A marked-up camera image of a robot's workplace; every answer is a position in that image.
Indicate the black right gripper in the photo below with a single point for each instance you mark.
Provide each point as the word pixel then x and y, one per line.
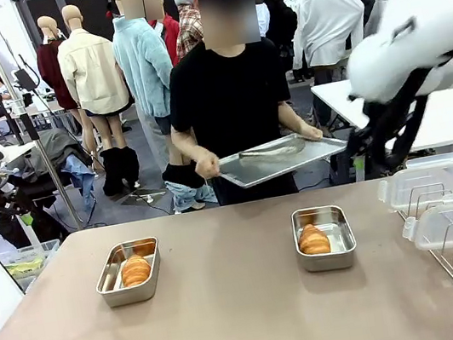
pixel 362 142

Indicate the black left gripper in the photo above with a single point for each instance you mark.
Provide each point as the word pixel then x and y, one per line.
pixel 16 202

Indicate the silver metal baking tray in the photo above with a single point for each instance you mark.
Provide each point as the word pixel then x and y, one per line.
pixel 277 166

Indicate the golden brown croissant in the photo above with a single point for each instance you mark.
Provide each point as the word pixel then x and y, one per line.
pixel 135 270
pixel 313 240

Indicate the silver metal tongs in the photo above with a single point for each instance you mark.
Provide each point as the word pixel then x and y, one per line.
pixel 275 150

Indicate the person's left forearm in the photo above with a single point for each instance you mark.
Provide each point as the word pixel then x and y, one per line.
pixel 292 118

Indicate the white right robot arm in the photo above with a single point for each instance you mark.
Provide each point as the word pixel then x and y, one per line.
pixel 399 60

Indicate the person's right forearm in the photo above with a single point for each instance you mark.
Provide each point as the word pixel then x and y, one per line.
pixel 186 146

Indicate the person's left hand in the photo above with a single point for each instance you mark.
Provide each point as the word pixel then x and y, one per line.
pixel 314 133

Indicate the person's right hand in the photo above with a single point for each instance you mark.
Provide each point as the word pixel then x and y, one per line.
pixel 208 167

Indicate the clear plastic storage bin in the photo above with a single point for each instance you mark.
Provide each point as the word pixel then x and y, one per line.
pixel 29 255

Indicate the silver light stand pole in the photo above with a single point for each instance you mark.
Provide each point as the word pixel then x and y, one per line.
pixel 53 176

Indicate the blue denim cloth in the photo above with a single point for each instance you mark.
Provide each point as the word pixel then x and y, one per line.
pixel 83 179

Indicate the grey clothes pile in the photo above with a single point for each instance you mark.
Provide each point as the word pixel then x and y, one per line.
pixel 55 149

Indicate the rectangular stainless steel container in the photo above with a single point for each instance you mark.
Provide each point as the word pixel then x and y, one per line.
pixel 111 283
pixel 341 242

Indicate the white work table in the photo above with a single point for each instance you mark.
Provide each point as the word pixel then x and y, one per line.
pixel 451 117

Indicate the mannequin in dark red sweater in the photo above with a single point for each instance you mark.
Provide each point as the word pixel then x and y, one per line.
pixel 53 72

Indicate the mannequin in white shirt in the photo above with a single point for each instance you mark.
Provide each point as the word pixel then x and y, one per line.
pixel 328 20

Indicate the person in black T-shirt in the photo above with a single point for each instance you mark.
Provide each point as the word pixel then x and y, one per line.
pixel 227 92

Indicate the mannequin in cream jacket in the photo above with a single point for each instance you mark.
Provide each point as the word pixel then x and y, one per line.
pixel 92 70

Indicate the mannequin in black jacket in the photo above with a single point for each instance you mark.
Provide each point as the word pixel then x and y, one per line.
pixel 283 23

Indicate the mannequin in light blue fleece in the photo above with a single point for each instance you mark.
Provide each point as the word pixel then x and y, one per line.
pixel 144 71

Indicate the mannequin in plaid hoodie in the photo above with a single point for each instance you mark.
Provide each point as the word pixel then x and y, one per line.
pixel 188 25

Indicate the mannequin in red jacket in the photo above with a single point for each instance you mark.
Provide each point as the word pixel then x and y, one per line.
pixel 171 32

